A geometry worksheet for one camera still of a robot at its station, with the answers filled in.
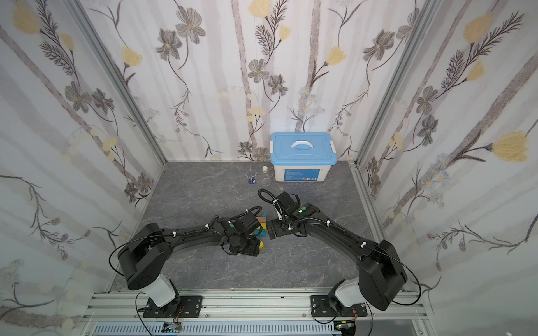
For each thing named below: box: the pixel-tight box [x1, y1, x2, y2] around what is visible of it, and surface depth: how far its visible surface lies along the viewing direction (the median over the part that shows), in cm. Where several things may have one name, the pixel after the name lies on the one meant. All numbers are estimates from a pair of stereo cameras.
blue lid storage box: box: [269, 131, 338, 182], surface depth 106 cm
